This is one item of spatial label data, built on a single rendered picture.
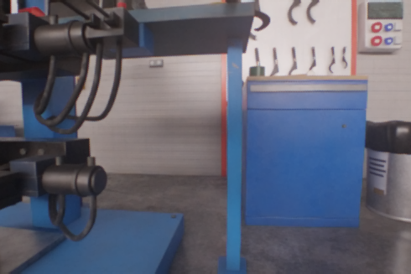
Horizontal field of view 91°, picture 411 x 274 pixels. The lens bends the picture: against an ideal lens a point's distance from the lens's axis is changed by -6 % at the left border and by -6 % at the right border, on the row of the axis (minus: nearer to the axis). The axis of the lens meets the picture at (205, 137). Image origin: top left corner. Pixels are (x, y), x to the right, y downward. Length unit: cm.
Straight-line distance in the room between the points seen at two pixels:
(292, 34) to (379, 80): 110
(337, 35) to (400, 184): 171
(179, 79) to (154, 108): 46
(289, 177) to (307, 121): 36
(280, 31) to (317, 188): 181
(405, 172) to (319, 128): 67
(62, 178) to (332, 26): 279
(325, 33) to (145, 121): 229
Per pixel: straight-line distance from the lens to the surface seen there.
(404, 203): 192
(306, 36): 279
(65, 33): 82
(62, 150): 96
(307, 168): 146
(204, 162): 260
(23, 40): 90
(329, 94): 147
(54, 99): 129
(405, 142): 180
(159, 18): 82
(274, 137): 137
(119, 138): 289
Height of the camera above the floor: 69
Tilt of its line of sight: 5 degrees down
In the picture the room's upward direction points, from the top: straight up
